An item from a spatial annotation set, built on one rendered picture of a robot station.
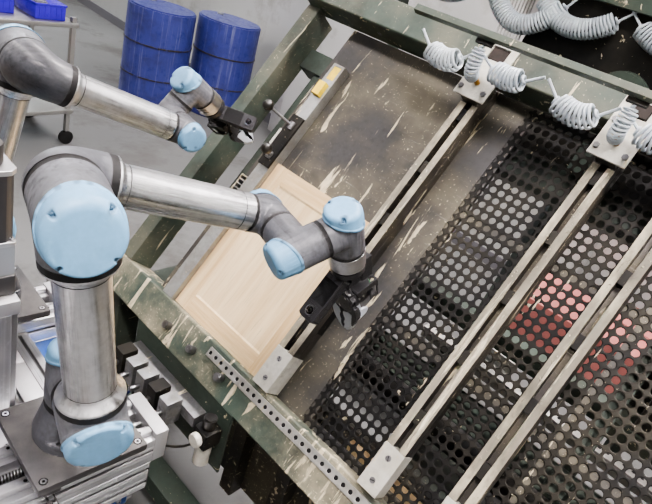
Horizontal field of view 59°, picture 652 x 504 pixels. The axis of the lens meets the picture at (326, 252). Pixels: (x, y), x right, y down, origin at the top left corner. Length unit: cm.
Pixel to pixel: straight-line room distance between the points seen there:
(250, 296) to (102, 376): 88
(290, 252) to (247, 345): 80
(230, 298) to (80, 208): 111
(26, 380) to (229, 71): 515
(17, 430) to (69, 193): 67
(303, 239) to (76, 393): 45
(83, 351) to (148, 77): 534
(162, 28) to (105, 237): 531
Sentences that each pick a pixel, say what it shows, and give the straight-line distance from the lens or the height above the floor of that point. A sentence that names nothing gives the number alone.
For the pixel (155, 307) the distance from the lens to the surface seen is 198.
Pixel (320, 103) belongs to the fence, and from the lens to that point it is 198.
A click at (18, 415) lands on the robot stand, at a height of 104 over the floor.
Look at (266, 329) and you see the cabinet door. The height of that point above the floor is 99.
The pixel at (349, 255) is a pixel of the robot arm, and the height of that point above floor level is 155.
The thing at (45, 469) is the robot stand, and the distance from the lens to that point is 129.
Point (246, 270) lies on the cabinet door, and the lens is 185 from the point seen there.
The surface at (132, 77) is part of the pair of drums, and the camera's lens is 627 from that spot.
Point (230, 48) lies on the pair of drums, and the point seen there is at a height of 78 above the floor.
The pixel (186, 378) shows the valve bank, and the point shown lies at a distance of 187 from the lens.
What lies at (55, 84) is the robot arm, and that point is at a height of 161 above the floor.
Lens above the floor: 205
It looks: 28 degrees down
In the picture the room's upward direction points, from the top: 18 degrees clockwise
